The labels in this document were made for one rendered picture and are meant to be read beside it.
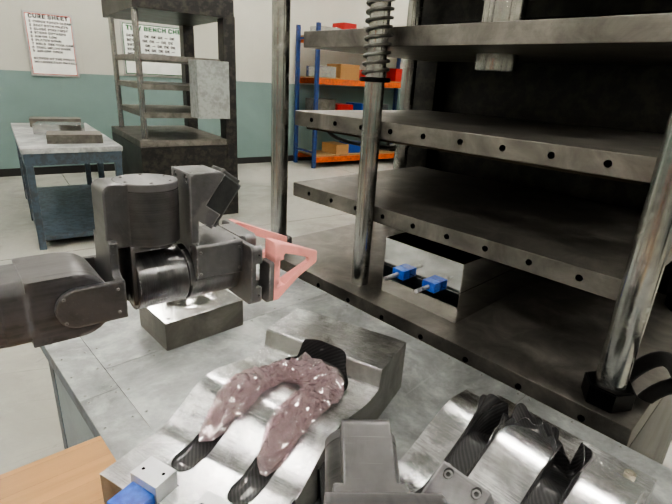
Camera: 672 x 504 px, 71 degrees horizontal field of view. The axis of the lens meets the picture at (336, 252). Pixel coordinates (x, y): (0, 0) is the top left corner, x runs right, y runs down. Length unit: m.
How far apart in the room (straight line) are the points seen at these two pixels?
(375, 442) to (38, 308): 0.29
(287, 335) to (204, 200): 0.53
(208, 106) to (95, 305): 4.21
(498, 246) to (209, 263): 0.87
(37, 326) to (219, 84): 4.27
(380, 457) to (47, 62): 7.17
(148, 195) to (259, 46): 7.78
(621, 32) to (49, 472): 1.27
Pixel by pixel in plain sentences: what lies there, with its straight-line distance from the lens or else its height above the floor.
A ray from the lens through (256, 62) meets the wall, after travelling 8.17.
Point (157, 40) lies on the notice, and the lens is 7.62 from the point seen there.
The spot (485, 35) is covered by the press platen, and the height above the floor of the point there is 1.51.
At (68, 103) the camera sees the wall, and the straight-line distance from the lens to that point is 7.42.
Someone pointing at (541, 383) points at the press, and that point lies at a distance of 1.18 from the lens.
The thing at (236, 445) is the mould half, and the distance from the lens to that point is 0.78.
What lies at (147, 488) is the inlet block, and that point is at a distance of 0.74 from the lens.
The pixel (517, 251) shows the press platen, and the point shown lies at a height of 1.03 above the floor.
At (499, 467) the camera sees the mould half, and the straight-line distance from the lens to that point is 0.73.
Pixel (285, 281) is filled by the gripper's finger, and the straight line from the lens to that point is 0.53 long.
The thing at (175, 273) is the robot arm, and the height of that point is 1.21.
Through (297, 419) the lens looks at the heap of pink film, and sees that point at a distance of 0.76.
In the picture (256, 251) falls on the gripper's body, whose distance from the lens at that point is 0.48.
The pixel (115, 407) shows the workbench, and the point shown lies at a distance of 1.01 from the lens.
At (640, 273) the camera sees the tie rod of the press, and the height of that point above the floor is 1.08.
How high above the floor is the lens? 1.39
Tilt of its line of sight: 20 degrees down
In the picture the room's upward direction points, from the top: 3 degrees clockwise
